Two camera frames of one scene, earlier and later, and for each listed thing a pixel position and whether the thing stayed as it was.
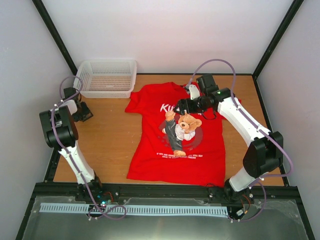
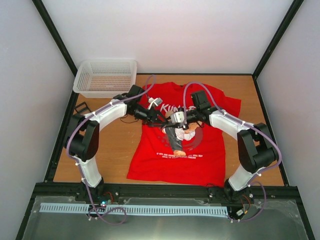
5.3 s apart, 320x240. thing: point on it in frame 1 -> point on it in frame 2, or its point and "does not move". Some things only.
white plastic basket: [112, 79] does not move
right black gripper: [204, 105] -> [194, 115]
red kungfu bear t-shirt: [166, 147] does not move
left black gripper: [86, 111] -> [152, 117]
